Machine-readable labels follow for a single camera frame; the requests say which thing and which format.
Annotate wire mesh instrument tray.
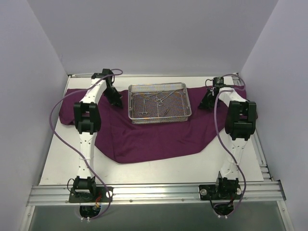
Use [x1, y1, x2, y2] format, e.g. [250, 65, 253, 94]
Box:
[128, 82, 192, 124]

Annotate purple cloth wrap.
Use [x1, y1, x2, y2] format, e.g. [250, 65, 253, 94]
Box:
[58, 86, 248, 165]

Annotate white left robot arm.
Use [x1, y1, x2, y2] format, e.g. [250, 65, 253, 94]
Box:
[73, 69, 123, 202]

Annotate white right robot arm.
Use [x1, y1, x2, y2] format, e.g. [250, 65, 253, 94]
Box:
[199, 87, 257, 182]

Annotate steel surgical scissors left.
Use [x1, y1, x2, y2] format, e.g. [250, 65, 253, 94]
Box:
[139, 97, 150, 117]

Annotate steel forceps right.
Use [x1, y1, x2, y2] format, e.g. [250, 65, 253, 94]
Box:
[156, 90, 175, 103]

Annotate steel forceps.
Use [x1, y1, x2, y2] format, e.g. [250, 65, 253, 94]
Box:
[144, 92, 166, 106]
[156, 90, 175, 103]

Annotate steel forceps centre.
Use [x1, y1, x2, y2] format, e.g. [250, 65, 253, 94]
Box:
[144, 92, 166, 106]

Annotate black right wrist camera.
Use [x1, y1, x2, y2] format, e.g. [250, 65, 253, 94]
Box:
[205, 77, 224, 87]

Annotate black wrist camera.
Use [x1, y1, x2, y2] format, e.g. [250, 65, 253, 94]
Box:
[205, 77, 224, 87]
[91, 68, 114, 79]

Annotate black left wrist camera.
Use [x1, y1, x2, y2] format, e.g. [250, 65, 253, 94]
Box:
[91, 68, 114, 79]

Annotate aluminium back rail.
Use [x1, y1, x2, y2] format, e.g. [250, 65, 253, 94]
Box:
[67, 72, 239, 78]

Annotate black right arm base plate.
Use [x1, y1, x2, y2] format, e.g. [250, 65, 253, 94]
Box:
[198, 184, 242, 201]

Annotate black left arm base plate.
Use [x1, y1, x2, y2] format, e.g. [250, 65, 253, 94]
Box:
[68, 186, 113, 203]

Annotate aluminium right side rail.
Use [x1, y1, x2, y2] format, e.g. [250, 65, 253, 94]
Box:
[252, 130, 273, 181]

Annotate aluminium front frame rail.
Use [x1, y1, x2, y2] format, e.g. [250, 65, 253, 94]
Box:
[27, 181, 286, 206]

